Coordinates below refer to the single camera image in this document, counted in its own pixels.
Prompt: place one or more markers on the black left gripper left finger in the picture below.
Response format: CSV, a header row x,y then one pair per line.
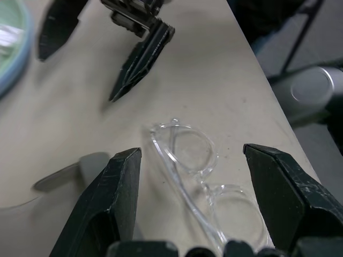
x,y
107,192

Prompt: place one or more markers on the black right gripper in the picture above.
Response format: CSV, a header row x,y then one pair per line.
x,y
131,13

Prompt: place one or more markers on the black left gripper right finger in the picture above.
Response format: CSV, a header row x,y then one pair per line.
x,y
286,192

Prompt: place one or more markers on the clear plastic glasses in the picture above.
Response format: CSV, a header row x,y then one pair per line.
x,y
204,184

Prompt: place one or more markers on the pale green blue-rimmed plate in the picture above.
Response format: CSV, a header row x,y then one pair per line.
x,y
23,53

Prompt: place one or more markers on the black metal stand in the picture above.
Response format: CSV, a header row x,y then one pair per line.
x,y
298,40

